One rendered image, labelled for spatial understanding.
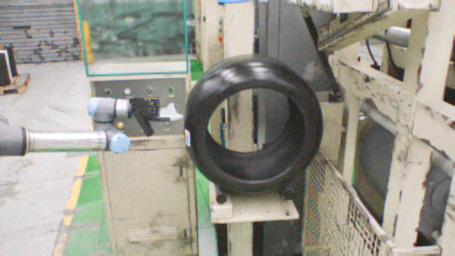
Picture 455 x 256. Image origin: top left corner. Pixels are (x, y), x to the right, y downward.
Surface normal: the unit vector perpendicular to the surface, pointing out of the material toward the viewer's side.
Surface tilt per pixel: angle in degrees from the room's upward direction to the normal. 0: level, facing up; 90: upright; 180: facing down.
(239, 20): 90
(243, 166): 35
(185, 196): 90
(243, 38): 90
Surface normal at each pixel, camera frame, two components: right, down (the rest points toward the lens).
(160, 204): 0.04, 0.36
